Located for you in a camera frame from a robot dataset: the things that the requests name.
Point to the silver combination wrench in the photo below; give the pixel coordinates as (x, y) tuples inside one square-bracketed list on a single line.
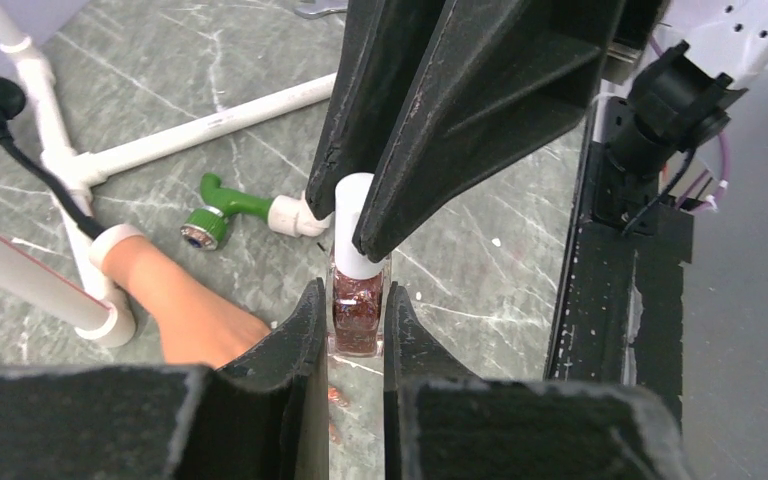
[(315, 9)]

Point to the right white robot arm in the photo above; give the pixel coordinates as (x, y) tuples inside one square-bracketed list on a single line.
[(679, 101)]

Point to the nail polish bottle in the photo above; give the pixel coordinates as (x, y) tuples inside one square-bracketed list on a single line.
[(357, 283)]

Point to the green hose nozzle fitting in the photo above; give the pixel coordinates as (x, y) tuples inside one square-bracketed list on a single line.
[(206, 227)]

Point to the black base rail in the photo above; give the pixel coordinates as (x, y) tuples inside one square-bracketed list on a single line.
[(619, 308)]

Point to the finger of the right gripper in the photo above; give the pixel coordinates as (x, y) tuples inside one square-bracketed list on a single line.
[(383, 44)]

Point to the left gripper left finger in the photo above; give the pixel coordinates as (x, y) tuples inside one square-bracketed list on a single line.
[(262, 416)]

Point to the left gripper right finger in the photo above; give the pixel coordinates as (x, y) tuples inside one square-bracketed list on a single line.
[(442, 421)]

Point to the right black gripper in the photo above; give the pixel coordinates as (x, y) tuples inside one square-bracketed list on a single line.
[(497, 81)]

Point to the white PVC pipe frame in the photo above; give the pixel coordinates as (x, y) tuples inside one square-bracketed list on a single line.
[(97, 310)]

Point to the mannequin practice hand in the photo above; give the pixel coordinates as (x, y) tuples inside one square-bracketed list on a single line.
[(196, 325)]

